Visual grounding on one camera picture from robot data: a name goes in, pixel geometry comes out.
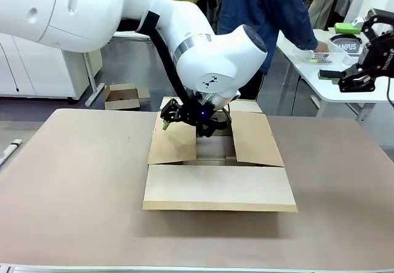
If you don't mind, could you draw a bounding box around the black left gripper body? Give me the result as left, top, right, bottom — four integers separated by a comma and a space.
183, 96, 218, 128

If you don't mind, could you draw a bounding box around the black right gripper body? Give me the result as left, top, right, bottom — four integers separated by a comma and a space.
358, 31, 394, 78

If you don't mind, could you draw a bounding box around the grey CAMPUS pouch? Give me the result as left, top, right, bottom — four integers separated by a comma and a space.
333, 33, 363, 52

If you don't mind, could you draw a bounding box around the clear perforated plastic basket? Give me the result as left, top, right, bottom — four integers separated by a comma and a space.
303, 38, 350, 67

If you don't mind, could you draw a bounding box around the large brown cardboard box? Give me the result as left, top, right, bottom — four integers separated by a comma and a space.
142, 96, 299, 214

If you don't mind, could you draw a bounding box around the person's left forearm denim sleeve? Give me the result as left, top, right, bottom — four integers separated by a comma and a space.
284, 28, 320, 52

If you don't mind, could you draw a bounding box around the small open cardboard box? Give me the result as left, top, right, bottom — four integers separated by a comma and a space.
103, 84, 151, 111

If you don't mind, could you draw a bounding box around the person's left hand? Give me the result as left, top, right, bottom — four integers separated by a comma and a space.
313, 40, 331, 54

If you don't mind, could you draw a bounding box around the white rounded table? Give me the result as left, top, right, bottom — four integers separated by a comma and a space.
275, 28, 394, 126

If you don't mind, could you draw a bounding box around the person in beige clothes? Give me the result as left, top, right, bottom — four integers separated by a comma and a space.
307, 0, 339, 30

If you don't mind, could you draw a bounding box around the white desk with metal leg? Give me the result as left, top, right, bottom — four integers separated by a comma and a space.
82, 30, 152, 107

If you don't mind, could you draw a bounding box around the person in denim shirt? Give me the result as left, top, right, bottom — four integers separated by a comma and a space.
217, 0, 320, 101

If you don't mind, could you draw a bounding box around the white marker pen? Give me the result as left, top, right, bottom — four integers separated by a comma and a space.
0, 139, 23, 166

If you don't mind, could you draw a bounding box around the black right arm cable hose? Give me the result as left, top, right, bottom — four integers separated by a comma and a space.
385, 77, 394, 108

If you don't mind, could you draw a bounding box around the aluminium table edge rail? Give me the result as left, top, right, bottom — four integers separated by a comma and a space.
0, 265, 394, 273

